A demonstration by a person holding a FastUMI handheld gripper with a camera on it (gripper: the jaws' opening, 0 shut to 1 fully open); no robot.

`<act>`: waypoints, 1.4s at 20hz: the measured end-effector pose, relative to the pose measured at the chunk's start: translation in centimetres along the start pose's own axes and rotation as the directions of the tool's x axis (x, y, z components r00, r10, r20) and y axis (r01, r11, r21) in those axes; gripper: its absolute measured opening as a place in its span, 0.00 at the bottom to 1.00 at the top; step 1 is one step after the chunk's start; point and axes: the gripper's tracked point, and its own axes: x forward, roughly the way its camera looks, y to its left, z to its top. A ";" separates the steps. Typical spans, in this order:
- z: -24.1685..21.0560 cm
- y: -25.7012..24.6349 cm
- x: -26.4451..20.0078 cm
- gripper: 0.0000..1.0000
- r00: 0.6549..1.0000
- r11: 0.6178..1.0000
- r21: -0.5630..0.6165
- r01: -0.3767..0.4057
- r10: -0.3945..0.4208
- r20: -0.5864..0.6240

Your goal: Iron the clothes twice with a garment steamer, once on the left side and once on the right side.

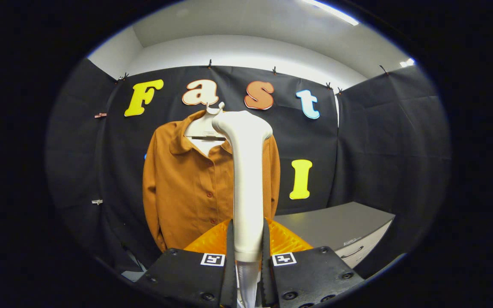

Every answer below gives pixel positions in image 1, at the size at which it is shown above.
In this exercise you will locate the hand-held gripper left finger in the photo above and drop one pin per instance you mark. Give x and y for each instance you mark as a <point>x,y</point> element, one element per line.
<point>231,282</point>

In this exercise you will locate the white garment hanger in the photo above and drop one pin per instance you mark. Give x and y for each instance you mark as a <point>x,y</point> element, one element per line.
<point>201,126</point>

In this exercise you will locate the small ceiling light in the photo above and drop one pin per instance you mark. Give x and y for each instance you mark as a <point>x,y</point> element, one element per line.
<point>407,63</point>

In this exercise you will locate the row of black clips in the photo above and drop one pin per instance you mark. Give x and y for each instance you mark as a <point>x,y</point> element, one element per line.
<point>209,65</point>

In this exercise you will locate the long ceiling light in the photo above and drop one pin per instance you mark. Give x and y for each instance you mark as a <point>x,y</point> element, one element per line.
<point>332,11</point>

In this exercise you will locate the black backdrop cloth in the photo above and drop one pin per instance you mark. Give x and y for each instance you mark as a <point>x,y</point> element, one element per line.
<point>379,149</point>

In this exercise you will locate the orange button shirt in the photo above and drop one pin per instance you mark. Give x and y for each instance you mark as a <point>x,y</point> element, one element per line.
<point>186,192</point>

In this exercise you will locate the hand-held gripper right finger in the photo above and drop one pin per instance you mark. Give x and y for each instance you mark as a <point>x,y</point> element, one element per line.
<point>265,282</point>

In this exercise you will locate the grey cabinet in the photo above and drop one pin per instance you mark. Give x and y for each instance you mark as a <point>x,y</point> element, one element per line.
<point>340,224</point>

